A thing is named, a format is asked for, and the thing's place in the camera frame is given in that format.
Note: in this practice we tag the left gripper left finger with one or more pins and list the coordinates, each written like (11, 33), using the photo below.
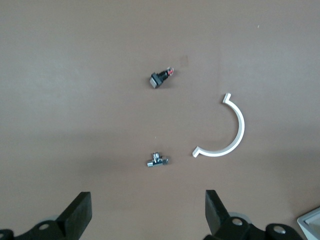
(72, 217)

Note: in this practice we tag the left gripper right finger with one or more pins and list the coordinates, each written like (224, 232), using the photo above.
(217, 215)

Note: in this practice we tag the white drawer cabinet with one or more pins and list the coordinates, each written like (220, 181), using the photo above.
(303, 221)

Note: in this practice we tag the metal tee fitting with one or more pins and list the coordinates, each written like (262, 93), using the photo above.
(157, 161)

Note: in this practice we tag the small black square switch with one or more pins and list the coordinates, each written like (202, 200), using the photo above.
(157, 79)

